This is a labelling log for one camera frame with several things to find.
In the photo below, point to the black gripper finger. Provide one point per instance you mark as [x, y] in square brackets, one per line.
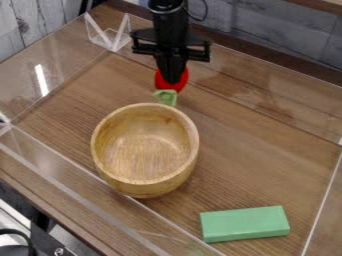
[172, 65]

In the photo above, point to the black metal clamp bracket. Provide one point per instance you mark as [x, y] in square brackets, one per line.
[46, 244]

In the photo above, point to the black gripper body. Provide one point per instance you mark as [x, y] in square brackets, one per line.
[189, 44]

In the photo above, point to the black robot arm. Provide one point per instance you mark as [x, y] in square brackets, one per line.
[172, 17]

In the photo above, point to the red plush strawberry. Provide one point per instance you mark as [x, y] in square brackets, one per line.
[166, 91]

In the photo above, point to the clear acrylic corner bracket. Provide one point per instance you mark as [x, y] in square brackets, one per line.
[112, 39]

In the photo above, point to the green rectangular block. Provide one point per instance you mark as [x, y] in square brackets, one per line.
[249, 223]

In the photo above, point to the wooden bowl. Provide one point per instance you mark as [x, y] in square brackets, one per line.
[145, 148]

